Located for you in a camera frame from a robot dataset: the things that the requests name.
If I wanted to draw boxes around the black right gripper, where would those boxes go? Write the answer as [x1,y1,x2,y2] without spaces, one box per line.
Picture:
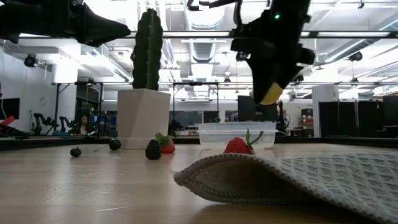
[230,11,317,105]

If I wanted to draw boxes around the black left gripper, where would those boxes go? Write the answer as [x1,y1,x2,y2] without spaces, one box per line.
[0,0,132,48]

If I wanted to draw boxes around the red strawberry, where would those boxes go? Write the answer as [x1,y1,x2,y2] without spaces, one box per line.
[223,128,265,156]
[155,131,176,154]

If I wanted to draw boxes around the black blackberry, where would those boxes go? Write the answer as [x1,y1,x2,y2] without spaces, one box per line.
[144,139,163,161]

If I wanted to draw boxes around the clear plastic tupperware container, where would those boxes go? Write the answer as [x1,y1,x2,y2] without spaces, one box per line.
[197,121,278,150]

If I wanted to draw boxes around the large black screen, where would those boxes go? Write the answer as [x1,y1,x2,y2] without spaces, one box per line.
[238,95,280,123]

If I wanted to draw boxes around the green cactus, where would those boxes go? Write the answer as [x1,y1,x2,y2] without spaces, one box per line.
[131,7,164,91]

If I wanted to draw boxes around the black partition panels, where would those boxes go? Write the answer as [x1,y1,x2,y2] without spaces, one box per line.
[318,100,384,138]

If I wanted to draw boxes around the person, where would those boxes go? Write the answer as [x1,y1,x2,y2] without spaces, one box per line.
[78,114,90,136]

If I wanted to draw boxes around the white hexagonal plant pot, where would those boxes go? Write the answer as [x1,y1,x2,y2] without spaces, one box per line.
[116,88,172,151]

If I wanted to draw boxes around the grey waffle cloth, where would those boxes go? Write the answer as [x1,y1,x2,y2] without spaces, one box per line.
[173,151,398,224]

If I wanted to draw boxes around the red slanted bar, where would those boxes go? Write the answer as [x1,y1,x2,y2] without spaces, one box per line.
[0,115,16,128]

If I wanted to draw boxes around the black ceiling camera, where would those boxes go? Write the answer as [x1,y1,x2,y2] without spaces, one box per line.
[348,51,364,63]
[24,54,39,68]

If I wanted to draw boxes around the black metal rig frame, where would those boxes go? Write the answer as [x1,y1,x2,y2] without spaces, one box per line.
[51,81,105,138]
[170,81,220,138]

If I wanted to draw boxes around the black wall monitor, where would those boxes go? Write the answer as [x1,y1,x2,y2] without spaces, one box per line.
[0,97,21,121]

